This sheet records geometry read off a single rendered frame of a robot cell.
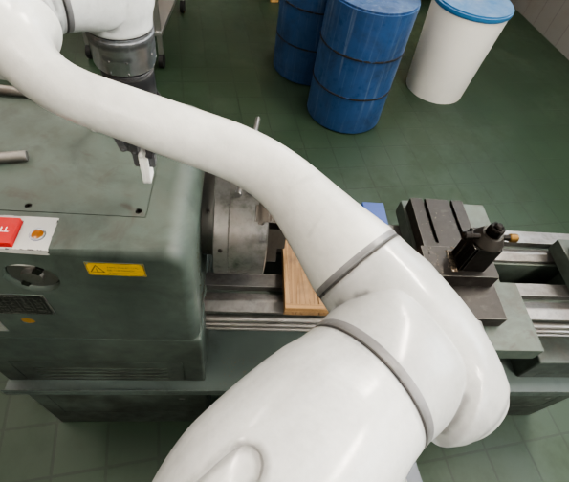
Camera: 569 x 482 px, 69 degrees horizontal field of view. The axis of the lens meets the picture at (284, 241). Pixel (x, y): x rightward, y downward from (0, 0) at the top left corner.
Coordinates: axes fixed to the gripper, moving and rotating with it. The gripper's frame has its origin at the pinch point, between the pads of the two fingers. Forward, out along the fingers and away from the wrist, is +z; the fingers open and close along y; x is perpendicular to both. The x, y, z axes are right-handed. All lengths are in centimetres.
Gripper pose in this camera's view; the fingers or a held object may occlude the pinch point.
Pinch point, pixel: (145, 164)
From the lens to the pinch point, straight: 82.8
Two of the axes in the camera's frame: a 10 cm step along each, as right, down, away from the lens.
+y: 9.9, 0.5, 1.2
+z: -1.2, 5.9, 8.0
